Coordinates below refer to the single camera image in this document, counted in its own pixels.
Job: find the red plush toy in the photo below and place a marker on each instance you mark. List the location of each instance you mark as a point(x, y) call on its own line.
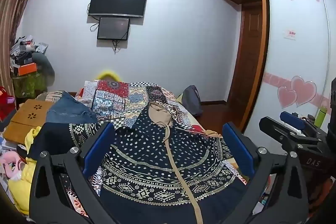
point(5, 103)

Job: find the blue denim jeans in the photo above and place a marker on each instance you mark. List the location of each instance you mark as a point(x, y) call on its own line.
point(69, 108)

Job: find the pile of clutter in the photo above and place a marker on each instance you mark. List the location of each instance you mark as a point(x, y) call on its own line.
point(25, 46)

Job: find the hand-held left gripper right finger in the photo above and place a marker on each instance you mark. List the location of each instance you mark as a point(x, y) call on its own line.
point(237, 146)

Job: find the patchwork printed blanket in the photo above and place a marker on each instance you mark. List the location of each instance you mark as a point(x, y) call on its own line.
point(113, 98)

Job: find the yellow foam tube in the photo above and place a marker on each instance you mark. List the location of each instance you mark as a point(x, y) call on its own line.
point(107, 74)

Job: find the wooden lap table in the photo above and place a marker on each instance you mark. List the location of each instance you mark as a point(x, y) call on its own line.
point(29, 116)

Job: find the brown wooden door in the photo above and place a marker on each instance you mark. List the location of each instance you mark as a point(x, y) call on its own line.
point(246, 56)

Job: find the grey backpack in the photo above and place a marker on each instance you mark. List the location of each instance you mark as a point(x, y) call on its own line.
point(191, 100)

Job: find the green bottle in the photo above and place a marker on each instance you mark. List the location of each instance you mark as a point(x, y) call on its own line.
point(320, 116)

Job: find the pink plush toy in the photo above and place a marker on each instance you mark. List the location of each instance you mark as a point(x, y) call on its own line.
point(10, 163)

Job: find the orange box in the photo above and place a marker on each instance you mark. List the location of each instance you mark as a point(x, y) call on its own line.
point(27, 69)

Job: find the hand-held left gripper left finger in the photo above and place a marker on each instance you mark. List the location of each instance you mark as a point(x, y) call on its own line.
point(101, 146)

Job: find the yellow garment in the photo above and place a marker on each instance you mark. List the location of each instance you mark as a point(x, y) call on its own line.
point(21, 187)

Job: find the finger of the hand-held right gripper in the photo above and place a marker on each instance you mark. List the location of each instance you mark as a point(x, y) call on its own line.
point(288, 118)
point(278, 129)

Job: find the striped curtain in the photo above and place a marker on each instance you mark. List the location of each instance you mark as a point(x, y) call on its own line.
point(13, 16)

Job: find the navy patterned dress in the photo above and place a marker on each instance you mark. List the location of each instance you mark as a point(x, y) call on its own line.
point(147, 150)

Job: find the small black monitor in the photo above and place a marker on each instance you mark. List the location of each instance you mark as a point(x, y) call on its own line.
point(113, 28)

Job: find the beige cloth sash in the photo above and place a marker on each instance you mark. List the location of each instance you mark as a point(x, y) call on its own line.
point(158, 113)

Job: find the black wall television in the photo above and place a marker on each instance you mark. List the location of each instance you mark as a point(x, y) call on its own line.
point(118, 0)

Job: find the dark navy folded garment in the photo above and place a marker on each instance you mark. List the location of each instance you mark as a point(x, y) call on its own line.
point(50, 137)

